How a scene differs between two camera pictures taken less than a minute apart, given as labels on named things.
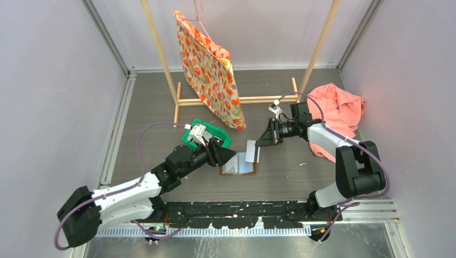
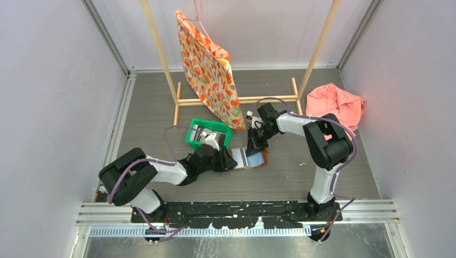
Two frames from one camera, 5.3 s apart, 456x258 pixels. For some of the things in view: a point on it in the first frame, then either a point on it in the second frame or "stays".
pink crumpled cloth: [342, 113] stays
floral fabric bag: [209, 69] stays
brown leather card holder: [255, 171] to [239, 154]
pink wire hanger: [198, 19] stays
